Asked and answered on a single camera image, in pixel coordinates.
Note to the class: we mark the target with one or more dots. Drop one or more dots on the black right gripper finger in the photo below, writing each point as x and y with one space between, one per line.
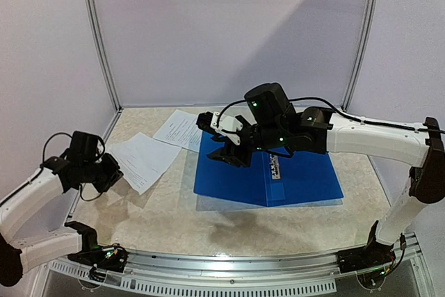
246 134
232 155

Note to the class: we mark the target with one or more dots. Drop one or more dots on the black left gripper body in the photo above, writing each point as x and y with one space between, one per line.
106 174

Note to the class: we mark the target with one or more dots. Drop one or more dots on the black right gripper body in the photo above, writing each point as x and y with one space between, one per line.
240 149

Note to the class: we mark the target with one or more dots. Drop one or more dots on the blue plastic folder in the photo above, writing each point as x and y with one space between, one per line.
304 180

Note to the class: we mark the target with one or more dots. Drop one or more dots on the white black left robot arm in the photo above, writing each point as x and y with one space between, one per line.
85 161

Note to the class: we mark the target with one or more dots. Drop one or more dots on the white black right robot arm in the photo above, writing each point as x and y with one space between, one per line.
326 129

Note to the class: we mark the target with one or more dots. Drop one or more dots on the metal folder clip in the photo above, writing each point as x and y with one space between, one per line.
274 163

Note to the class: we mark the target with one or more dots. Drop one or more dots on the near white printed paper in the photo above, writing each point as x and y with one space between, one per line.
143 160

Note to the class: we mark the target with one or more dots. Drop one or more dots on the white printed paper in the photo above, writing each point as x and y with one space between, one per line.
180 129
143 160

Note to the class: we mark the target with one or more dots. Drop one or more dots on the far white printed paper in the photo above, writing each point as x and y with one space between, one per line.
180 129

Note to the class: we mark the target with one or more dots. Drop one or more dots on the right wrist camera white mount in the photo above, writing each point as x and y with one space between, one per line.
224 125

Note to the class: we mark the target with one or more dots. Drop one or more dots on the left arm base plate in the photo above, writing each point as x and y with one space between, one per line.
110 258

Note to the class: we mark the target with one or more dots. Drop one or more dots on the aluminium front rail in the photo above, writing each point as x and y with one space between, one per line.
161 274

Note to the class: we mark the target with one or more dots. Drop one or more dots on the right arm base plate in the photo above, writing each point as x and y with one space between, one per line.
371 255

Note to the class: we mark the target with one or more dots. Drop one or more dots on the right aluminium frame post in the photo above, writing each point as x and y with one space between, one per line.
369 12

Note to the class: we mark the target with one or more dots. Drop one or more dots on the aluminium frame post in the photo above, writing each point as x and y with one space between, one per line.
369 12
102 56

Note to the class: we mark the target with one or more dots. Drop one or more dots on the left aluminium frame post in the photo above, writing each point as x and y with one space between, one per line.
102 56

